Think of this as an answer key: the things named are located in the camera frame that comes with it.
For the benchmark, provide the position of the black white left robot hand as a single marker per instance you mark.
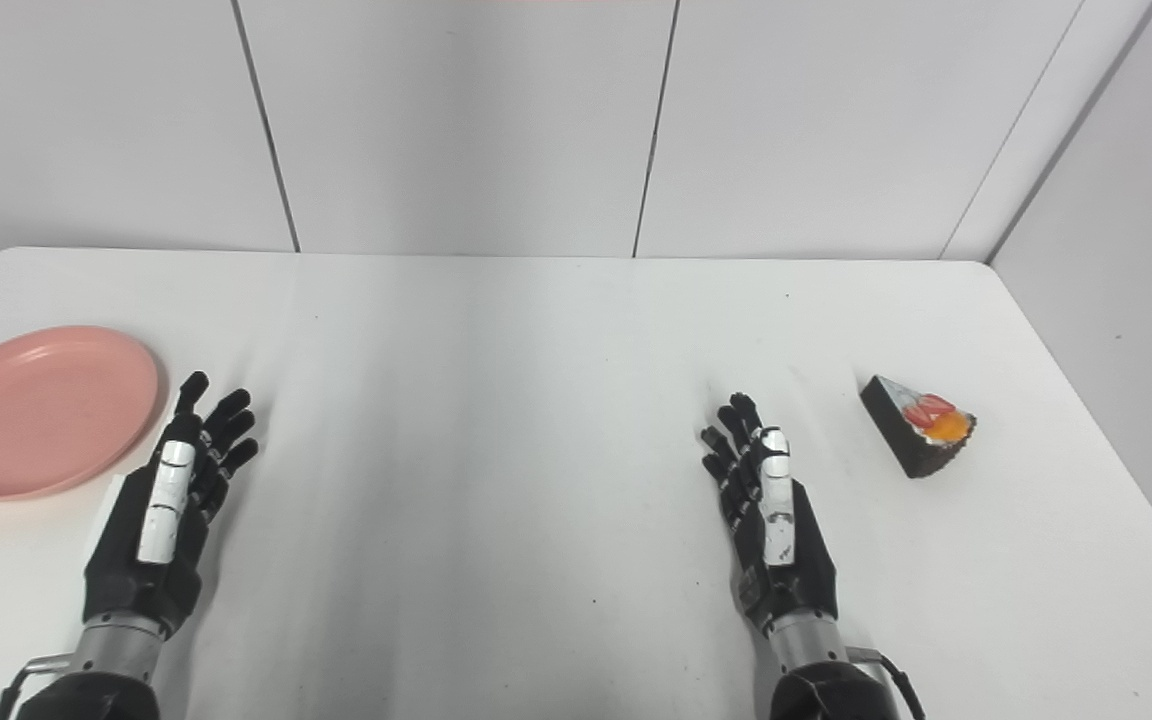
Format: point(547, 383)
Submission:
point(168, 500)

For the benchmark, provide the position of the pink round plate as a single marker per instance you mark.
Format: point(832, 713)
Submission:
point(41, 410)

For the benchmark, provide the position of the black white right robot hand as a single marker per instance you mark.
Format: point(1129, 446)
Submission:
point(778, 520)

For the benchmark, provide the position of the chocolate cake slice with fruit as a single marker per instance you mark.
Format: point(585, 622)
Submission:
point(911, 435)

